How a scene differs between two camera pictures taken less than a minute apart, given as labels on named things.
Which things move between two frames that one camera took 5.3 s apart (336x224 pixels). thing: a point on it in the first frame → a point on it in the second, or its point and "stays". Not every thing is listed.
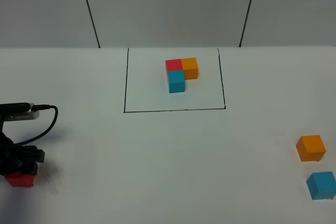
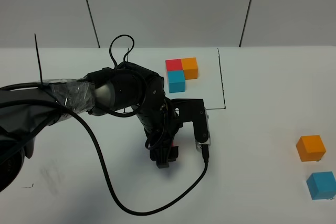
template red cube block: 175,65 stays
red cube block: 21,180 → 173,145
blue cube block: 322,185 stays
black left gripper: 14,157 → 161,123
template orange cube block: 189,65 stays
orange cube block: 311,148 stays
